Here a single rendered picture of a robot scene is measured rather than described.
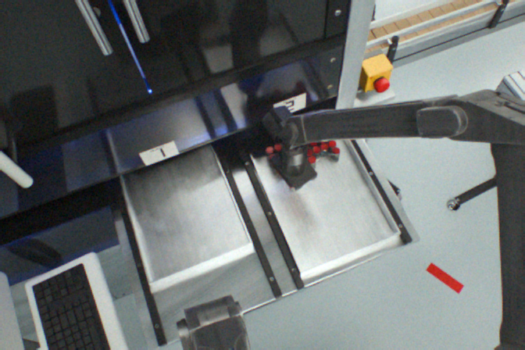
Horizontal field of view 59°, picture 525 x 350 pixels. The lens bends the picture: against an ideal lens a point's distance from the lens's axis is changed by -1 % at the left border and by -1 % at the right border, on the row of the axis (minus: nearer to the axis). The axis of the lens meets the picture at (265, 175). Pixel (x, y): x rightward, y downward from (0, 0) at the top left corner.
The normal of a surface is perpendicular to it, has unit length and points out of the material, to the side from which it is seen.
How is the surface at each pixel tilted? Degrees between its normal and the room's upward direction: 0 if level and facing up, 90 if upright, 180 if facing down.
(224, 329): 41
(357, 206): 0
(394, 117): 67
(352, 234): 0
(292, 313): 0
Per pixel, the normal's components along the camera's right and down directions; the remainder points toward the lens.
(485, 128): -0.83, 0.27
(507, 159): -0.80, 0.47
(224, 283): -0.05, -0.44
